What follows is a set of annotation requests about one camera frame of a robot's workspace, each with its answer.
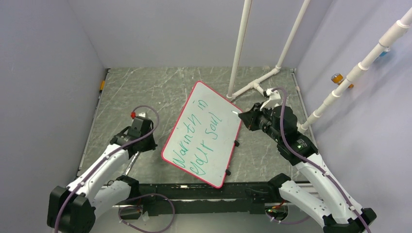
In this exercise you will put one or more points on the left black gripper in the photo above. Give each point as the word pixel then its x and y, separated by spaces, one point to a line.
pixel 150 146

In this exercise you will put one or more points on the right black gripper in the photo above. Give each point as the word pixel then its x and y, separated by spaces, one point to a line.
pixel 250 118

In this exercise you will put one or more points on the red framed whiteboard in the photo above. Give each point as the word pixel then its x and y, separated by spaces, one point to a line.
pixel 202 140

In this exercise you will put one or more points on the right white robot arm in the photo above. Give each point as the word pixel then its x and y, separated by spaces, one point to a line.
pixel 334 209

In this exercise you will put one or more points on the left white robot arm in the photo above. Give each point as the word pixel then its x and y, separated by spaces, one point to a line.
pixel 75 207

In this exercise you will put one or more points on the silver combination wrench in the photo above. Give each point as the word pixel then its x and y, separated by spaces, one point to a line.
pixel 132 161

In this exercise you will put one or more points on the white PVC diagonal pipe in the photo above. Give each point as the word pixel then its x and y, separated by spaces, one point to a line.
pixel 396 31

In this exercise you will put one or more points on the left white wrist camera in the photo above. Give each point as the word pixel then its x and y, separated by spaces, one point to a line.
pixel 141 114

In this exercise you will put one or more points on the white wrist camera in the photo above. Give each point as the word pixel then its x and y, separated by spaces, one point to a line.
pixel 274 99
pixel 141 114

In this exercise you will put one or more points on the white PVC pipe frame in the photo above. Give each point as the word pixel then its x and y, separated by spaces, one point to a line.
pixel 264 37

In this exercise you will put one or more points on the whiteboard wire stand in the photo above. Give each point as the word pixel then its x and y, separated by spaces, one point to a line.
pixel 227 172

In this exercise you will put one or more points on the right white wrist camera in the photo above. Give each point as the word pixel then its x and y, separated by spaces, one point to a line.
pixel 274 99

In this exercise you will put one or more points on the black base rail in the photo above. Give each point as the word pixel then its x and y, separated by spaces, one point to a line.
pixel 201 198

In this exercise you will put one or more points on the orange yellow wall fitting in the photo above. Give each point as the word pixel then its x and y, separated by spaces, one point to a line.
pixel 337 78

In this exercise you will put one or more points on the blue wall fitting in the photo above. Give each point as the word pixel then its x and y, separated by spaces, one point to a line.
pixel 385 52

